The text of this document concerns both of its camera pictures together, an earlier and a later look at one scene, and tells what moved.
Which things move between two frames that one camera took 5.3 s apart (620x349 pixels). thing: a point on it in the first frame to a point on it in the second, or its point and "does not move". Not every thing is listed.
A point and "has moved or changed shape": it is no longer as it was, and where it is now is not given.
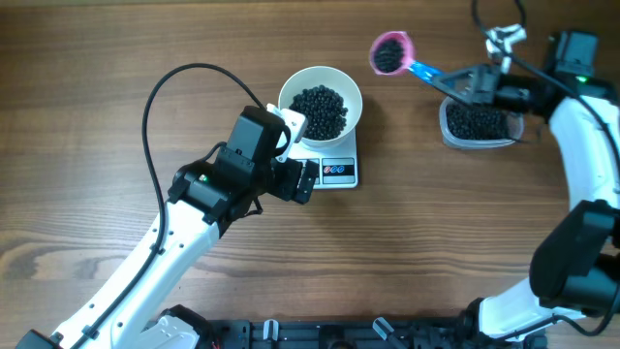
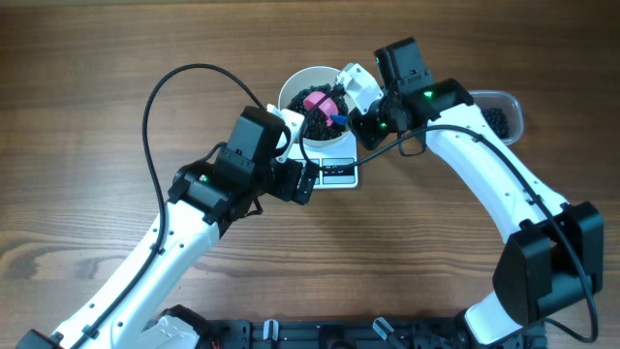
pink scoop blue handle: x=407 y=63 has moved or changed shape
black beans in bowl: x=324 y=110 does not move
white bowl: x=327 y=76 does not move
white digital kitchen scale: x=337 y=166 does not move
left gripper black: x=287 y=189 does not move
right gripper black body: x=514 y=92 to x=376 y=124
